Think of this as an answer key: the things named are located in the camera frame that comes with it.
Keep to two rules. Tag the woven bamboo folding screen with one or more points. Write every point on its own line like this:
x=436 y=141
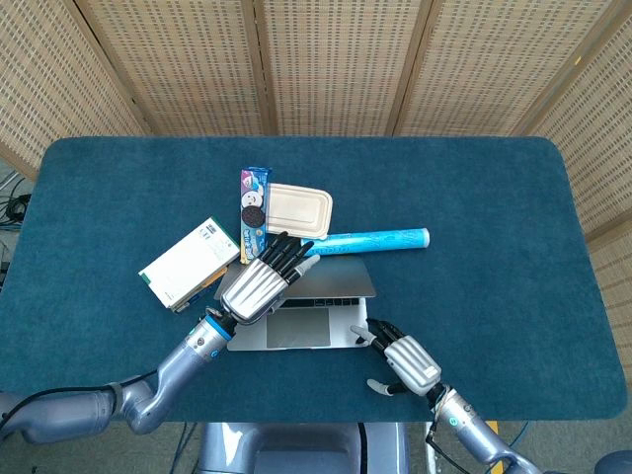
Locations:
x=336 y=64

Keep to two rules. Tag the silver laptop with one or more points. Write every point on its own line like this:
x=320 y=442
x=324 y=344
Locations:
x=301 y=326

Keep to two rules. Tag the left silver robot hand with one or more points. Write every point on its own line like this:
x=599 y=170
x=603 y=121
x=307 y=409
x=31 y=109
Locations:
x=257 y=291

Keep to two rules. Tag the blue Oreo cookie box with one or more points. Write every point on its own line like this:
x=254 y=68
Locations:
x=252 y=197

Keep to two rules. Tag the blue felt table cover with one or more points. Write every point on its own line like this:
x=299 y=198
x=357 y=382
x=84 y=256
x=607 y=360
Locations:
x=494 y=247

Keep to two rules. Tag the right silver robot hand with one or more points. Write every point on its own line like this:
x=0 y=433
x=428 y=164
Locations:
x=410 y=360

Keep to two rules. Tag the white cardboard box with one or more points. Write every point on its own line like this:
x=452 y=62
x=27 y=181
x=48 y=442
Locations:
x=187 y=261

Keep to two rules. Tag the blue-grey robot torso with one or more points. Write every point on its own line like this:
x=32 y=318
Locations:
x=296 y=449

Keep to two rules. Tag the blue plastic wrap roll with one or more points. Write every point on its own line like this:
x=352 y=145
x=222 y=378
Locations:
x=375 y=241

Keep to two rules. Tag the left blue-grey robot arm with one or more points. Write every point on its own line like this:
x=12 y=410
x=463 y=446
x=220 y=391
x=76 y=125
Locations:
x=173 y=365

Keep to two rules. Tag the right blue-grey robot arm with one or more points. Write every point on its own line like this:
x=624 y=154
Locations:
x=469 y=424

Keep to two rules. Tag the blue and yellow box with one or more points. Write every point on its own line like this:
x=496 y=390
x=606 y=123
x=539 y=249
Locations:
x=200 y=295

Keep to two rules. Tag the beige lidded food container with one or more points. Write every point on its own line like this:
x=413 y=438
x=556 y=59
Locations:
x=296 y=207

